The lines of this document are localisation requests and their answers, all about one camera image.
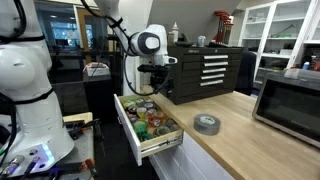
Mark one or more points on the white box with red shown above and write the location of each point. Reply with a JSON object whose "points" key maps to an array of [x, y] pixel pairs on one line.
{"points": [[96, 70]]}

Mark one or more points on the small blue container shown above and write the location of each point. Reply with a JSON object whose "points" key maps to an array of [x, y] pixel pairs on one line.
{"points": [[306, 65]]}

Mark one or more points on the white base cabinet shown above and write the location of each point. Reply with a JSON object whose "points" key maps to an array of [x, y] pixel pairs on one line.
{"points": [[190, 163]]}

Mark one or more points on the black table clamp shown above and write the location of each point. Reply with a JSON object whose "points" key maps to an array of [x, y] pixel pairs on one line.
{"points": [[80, 128]]}

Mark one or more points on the dark office chair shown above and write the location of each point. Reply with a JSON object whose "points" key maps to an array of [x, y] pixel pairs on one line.
{"points": [[245, 71]]}

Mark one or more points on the black bowl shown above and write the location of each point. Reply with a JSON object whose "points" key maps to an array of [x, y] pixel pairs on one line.
{"points": [[184, 43]]}

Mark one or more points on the light wooden board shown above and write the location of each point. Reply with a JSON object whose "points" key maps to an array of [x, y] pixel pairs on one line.
{"points": [[78, 117]]}

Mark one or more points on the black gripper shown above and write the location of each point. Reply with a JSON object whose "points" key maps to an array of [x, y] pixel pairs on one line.
{"points": [[160, 80]]}

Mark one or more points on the white shelving unit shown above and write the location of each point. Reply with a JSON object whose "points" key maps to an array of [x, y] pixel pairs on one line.
{"points": [[266, 33]]}

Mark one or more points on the silver metal can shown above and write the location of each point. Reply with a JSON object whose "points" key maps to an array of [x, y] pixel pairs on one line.
{"points": [[201, 41]]}

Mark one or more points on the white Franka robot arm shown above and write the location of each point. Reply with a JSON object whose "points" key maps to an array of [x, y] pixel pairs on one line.
{"points": [[26, 73]]}

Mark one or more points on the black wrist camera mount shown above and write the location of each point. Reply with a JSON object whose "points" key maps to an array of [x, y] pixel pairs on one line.
{"points": [[150, 68]]}

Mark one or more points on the grey duct tape roll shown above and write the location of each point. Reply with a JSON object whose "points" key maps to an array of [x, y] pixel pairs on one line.
{"points": [[206, 128]]}

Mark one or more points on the olive grey tape roll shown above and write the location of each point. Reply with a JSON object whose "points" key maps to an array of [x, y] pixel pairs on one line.
{"points": [[156, 131]]}

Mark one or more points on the white open cabinet drawer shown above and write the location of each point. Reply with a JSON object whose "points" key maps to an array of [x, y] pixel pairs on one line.
{"points": [[128, 128]]}

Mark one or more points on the grey robot mounting table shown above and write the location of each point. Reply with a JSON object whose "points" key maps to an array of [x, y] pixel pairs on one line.
{"points": [[81, 150]]}

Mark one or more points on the yellow tape roll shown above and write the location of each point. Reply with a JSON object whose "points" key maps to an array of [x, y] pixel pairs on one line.
{"points": [[138, 112]]}

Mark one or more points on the black tape roll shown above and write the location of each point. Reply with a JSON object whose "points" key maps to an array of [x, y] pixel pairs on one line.
{"points": [[170, 120]]}

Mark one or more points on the white squeeze bottle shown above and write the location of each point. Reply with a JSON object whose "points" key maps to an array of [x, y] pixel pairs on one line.
{"points": [[175, 31]]}

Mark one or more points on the stainless black toaster oven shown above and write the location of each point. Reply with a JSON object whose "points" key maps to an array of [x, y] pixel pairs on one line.
{"points": [[290, 106]]}

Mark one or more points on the red tape roll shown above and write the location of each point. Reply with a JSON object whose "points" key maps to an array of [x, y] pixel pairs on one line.
{"points": [[150, 121]]}

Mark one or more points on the teal tape roll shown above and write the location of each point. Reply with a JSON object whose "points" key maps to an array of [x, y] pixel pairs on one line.
{"points": [[146, 138]]}

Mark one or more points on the black metal tool chest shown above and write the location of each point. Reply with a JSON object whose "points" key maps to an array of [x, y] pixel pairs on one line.
{"points": [[190, 90]]}

